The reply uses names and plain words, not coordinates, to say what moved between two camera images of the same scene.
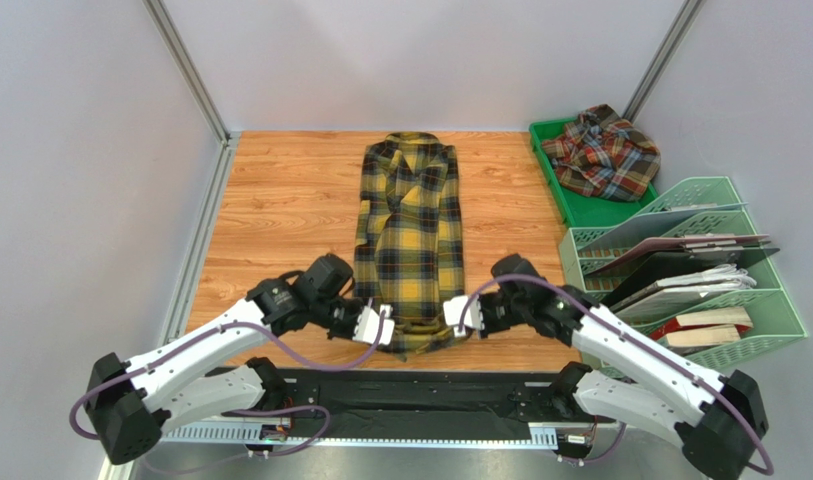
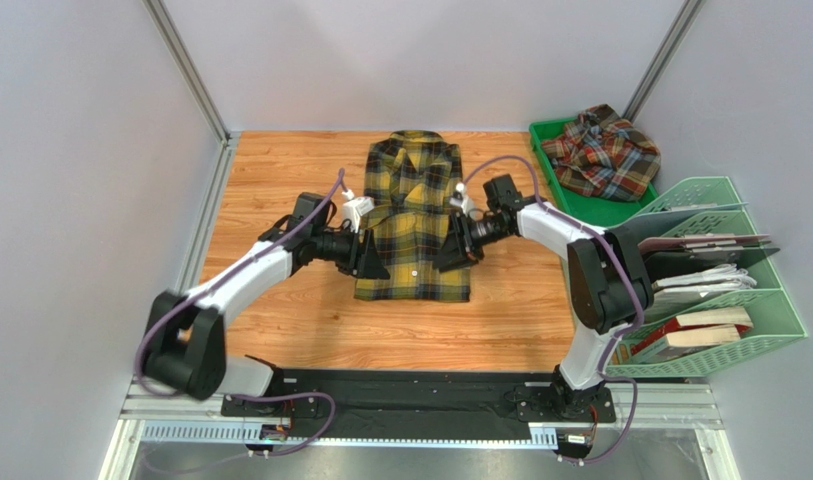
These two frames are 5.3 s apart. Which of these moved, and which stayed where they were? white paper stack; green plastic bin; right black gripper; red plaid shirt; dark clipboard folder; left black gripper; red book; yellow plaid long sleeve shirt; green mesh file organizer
Moved: right black gripper; left black gripper; yellow plaid long sleeve shirt
Stayed: green mesh file organizer; red book; green plastic bin; dark clipboard folder; red plaid shirt; white paper stack
